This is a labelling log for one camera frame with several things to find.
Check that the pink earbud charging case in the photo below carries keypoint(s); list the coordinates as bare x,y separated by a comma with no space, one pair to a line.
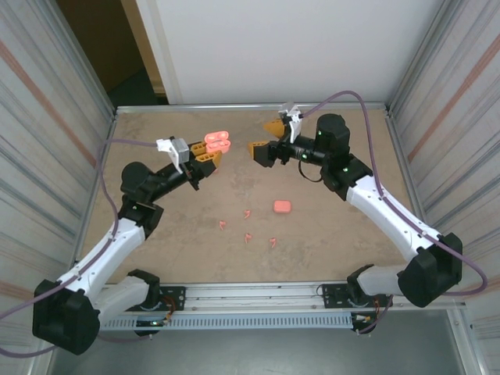
282,206
218,142

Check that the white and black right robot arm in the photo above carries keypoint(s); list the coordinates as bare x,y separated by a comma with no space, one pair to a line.
390,218

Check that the small circuit board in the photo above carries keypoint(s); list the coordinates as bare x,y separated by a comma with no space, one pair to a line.
152,322
365,319

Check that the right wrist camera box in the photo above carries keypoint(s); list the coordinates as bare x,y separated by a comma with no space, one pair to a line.
292,121

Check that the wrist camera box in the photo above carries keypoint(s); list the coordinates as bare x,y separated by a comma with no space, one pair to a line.
292,121
179,150

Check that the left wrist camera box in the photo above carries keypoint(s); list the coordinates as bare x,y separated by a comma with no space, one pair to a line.
179,150

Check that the thin aluminium table rail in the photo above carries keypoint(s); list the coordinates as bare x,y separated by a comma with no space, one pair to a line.
234,108

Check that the white door frame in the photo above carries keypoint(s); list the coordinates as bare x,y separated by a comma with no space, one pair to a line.
160,47

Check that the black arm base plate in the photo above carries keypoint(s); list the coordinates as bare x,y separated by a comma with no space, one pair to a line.
176,297
332,293

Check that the aluminium corner post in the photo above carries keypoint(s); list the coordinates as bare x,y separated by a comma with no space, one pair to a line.
426,58
80,58

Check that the striped enclosure side panel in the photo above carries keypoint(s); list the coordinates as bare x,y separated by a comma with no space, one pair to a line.
468,136
31,156

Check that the wide aluminium mounting rail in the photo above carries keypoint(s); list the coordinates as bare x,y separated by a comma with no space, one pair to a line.
254,297

